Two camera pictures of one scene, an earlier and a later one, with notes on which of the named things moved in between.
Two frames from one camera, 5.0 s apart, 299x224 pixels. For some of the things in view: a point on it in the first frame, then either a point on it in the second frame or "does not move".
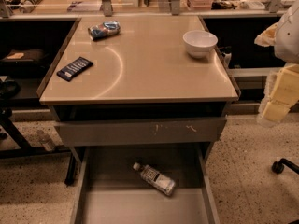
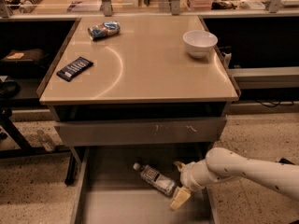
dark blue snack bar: [74, 69] does not move
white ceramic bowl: [199, 43] does not move
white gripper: [288, 39] to [188, 175]
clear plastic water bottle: [157, 180] does not move
